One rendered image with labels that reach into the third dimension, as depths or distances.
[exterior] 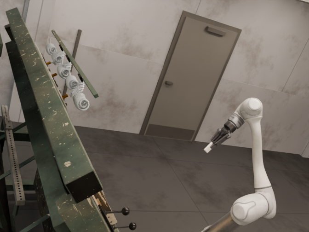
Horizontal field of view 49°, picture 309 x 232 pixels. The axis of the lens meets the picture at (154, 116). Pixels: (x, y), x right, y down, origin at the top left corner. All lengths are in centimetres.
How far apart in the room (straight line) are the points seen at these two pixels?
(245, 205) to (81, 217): 105
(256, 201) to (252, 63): 453
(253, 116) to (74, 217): 120
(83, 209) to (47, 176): 35
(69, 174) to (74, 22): 396
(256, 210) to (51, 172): 113
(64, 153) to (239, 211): 112
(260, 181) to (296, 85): 521
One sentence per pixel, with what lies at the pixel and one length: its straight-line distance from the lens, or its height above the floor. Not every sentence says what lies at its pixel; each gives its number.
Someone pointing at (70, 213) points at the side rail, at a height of 174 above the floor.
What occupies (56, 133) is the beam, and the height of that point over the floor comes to 188.
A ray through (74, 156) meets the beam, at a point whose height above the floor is 189.
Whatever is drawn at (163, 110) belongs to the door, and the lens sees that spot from 579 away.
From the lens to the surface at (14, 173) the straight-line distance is 252.
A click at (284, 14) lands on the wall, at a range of 642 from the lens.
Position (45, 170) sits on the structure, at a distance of 152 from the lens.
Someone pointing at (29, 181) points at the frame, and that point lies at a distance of 386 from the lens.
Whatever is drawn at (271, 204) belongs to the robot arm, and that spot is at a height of 156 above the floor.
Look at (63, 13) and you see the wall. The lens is 491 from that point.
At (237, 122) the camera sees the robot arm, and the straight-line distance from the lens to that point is 214.
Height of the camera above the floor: 251
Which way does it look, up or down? 21 degrees down
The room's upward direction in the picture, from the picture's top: 20 degrees clockwise
